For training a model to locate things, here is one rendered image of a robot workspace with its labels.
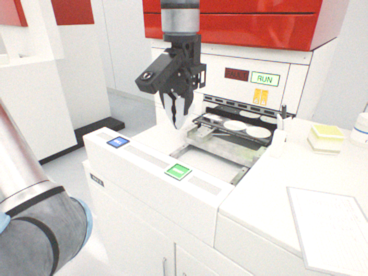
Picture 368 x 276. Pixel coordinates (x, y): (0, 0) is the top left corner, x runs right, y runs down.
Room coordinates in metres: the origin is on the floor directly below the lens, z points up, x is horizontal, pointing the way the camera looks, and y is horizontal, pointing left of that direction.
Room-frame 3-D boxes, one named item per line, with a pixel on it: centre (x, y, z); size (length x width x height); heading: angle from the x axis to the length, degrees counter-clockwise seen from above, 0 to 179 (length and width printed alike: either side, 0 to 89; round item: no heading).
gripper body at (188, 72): (0.51, 0.00, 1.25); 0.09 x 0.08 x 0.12; 142
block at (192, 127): (0.87, -0.03, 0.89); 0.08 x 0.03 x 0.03; 142
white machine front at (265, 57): (1.11, -0.15, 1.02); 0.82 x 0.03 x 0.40; 52
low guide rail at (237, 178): (0.67, -0.24, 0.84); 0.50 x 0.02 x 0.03; 142
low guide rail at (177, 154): (0.84, -0.03, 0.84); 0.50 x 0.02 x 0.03; 142
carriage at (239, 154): (0.77, -0.15, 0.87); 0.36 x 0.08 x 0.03; 52
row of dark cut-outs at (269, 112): (0.99, -0.28, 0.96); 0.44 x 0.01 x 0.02; 52
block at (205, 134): (0.82, -0.09, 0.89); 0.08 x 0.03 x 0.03; 142
